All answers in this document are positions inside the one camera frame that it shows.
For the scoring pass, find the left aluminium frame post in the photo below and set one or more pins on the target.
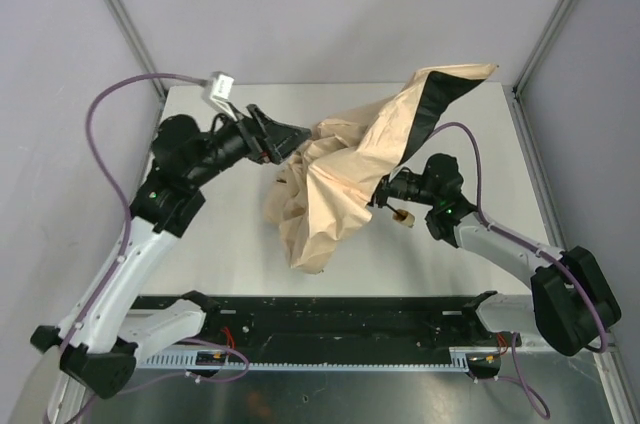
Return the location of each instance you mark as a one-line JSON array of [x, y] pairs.
[[131, 35]]

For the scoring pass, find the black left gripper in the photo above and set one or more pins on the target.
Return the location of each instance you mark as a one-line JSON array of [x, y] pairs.
[[256, 133]]

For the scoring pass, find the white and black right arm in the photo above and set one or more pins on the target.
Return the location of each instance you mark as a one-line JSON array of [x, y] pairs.
[[569, 303]]

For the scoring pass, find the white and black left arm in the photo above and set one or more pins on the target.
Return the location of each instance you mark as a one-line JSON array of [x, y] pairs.
[[97, 348]]

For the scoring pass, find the grey slotted cable duct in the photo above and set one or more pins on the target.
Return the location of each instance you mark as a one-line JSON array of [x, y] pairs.
[[214, 358]]

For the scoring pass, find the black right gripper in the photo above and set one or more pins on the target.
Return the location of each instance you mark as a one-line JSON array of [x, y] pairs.
[[382, 189]]

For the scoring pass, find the right aluminium frame post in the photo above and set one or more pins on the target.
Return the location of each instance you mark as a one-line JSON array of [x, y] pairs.
[[550, 33]]

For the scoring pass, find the beige and black folding umbrella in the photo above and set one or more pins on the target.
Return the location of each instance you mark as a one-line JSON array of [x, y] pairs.
[[320, 197]]

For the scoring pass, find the aluminium frame post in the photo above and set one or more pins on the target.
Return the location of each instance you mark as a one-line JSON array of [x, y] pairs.
[[550, 33], [131, 35]]

